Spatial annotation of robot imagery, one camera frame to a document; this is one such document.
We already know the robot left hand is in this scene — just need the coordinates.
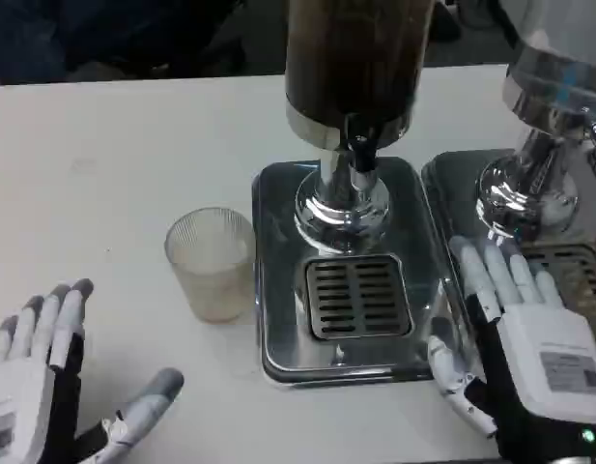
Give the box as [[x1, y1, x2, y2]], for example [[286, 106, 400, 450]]
[[0, 277, 185, 464]]

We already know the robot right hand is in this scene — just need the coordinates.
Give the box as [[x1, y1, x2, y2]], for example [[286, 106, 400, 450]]
[[426, 235, 596, 464]]

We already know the slotted drip grid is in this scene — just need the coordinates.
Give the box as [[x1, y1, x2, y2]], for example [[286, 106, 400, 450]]
[[519, 243, 596, 318], [304, 254, 414, 341]]

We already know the steel drip tray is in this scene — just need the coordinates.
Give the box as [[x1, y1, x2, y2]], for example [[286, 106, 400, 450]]
[[420, 150, 596, 359], [251, 157, 468, 388]]

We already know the clear ribbed glass cup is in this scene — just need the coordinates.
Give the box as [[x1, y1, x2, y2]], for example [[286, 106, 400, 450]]
[[163, 206, 258, 325]]

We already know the black dispenser tap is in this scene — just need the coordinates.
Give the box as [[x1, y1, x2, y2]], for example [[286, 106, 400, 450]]
[[344, 113, 381, 174]]

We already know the dark drink dispenser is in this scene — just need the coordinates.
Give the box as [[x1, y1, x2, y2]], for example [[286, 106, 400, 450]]
[[282, 0, 435, 256]]

